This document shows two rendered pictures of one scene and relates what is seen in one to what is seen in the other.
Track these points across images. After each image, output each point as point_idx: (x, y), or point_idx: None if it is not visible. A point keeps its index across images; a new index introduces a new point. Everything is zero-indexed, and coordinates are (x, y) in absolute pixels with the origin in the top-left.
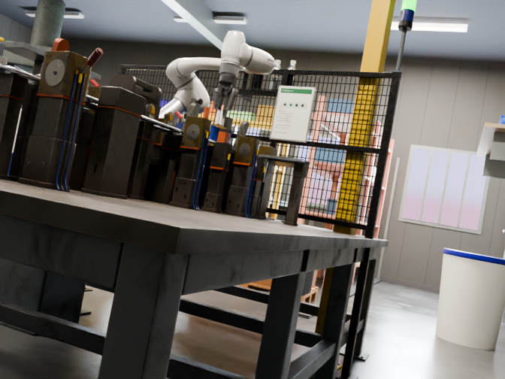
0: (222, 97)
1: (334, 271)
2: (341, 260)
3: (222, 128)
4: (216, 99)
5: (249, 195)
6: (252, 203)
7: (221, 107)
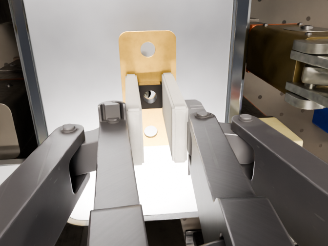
0: (211, 221)
1: None
2: None
3: (151, 136)
4: (287, 175)
5: (12, 68)
6: (8, 65)
7: (190, 174)
